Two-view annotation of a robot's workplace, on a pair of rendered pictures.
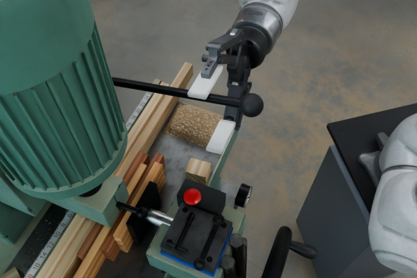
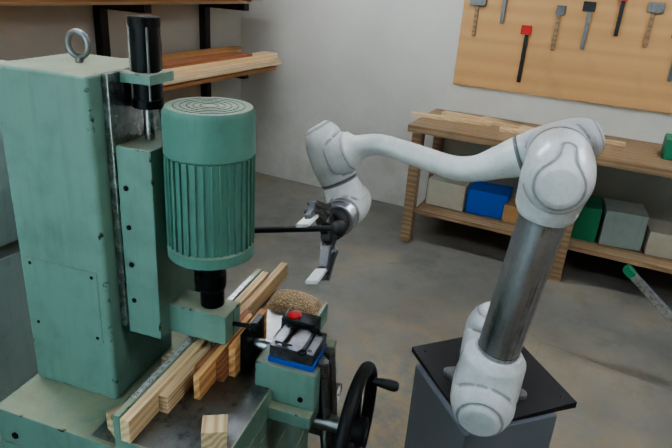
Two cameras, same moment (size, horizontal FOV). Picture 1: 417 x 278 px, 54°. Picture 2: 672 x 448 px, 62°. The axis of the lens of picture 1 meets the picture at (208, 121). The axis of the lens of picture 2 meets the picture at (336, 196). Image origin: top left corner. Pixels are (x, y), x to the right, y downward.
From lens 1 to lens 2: 0.75 m
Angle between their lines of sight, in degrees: 34
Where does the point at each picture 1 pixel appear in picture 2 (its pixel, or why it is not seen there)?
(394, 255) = (471, 405)
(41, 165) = (213, 228)
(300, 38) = (387, 324)
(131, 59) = not seen: hidden behind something
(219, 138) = (315, 276)
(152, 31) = not seen: hidden behind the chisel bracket
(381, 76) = not seen: hidden behind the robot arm
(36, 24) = (241, 130)
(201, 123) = (296, 296)
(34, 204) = (164, 324)
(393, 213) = (464, 367)
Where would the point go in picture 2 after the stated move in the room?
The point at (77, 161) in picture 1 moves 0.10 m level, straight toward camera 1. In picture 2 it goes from (231, 235) to (257, 256)
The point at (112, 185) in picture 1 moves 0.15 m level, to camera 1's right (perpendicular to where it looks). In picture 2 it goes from (232, 304) to (301, 305)
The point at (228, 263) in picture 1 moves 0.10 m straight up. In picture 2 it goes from (324, 362) to (326, 320)
